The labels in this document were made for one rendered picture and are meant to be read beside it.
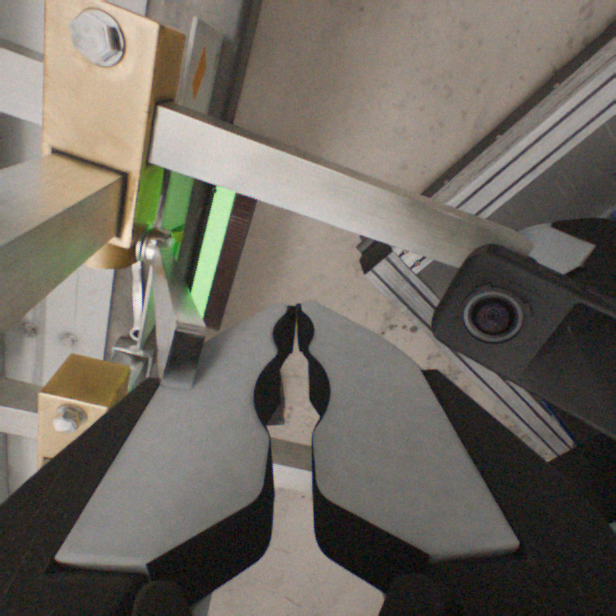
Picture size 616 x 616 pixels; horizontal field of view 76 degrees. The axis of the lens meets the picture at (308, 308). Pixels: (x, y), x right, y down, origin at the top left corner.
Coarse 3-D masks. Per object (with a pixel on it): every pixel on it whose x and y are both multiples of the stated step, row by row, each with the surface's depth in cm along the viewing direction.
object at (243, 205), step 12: (240, 204) 39; (252, 204) 39; (240, 216) 39; (228, 228) 40; (240, 228) 40; (228, 240) 41; (240, 240) 41; (228, 252) 41; (228, 264) 42; (216, 276) 43; (228, 276) 43; (216, 288) 43; (228, 288) 43; (216, 300) 44; (216, 312) 45; (216, 324) 46
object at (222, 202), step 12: (216, 192) 38; (228, 192) 38; (216, 204) 39; (228, 204) 39; (216, 216) 39; (228, 216) 39; (216, 228) 40; (204, 240) 41; (216, 240) 41; (204, 252) 41; (216, 252) 41; (204, 264) 42; (204, 276) 43; (204, 288) 43; (204, 300) 44
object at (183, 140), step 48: (0, 48) 19; (0, 96) 20; (192, 144) 21; (240, 144) 21; (240, 192) 23; (288, 192) 23; (336, 192) 23; (384, 192) 23; (384, 240) 24; (432, 240) 24; (480, 240) 24
